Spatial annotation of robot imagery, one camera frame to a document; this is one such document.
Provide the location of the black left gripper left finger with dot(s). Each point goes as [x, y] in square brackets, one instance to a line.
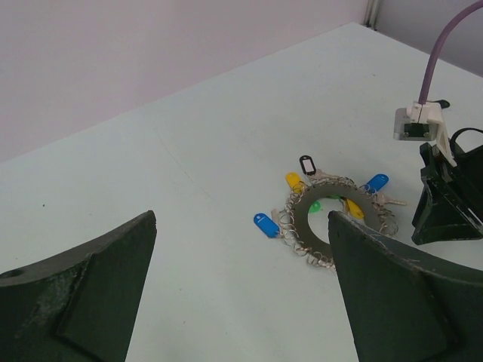
[81, 304]

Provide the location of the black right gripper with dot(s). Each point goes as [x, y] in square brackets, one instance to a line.
[450, 206]

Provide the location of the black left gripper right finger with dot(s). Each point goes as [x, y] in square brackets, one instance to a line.
[404, 304]

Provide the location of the metal band with key rings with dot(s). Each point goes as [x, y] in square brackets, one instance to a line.
[307, 233]

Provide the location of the yellow key tag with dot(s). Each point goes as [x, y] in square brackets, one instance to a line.
[353, 209]
[295, 182]

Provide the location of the green plastic key tag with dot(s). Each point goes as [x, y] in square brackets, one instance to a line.
[315, 207]

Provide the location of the black white key tag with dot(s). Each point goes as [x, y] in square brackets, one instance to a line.
[307, 165]

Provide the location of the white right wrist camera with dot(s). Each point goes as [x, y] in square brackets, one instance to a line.
[424, 123]

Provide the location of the right aluminium frame post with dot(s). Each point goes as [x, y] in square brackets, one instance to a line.
[371, 13]

